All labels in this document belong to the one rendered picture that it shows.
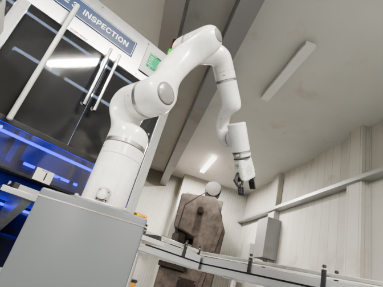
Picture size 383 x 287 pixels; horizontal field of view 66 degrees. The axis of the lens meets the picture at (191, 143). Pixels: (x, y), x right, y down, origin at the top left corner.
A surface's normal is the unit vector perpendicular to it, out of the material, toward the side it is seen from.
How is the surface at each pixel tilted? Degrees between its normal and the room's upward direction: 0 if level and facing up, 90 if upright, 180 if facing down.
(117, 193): 90
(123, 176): 90
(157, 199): 90
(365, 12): 180
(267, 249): 90
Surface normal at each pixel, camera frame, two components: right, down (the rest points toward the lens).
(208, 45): 0.30, 0.37
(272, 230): 0.21, -0.37
